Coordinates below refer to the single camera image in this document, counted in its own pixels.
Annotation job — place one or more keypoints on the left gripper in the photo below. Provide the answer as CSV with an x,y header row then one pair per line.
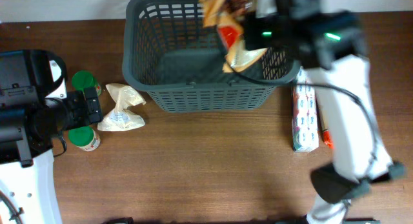
x,y
77,106

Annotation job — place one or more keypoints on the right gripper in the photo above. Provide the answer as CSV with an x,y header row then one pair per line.
x,y
251,31

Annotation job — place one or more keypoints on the green lid jar beige label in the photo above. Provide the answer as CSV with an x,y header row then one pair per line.
x,y
84,138

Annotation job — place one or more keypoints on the clear bag of beige powder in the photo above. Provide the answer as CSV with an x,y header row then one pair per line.
x,y
120,118

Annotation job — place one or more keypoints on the beige printed snack bag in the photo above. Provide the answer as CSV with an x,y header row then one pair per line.
x,y
226,16

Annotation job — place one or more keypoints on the grey plastic shopping basket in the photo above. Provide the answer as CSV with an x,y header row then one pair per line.
x,y
169,54

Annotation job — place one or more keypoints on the white blue tissue pack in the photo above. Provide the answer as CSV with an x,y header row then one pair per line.
x,y
304,121

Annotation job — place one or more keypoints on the orange spaghetti pasta packet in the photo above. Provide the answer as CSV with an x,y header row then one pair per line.
x,y
325,133

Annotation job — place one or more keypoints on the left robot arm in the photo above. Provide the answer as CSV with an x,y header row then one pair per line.
x,y
35,109

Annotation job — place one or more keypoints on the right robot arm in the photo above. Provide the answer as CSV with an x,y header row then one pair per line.
x,y
332,49

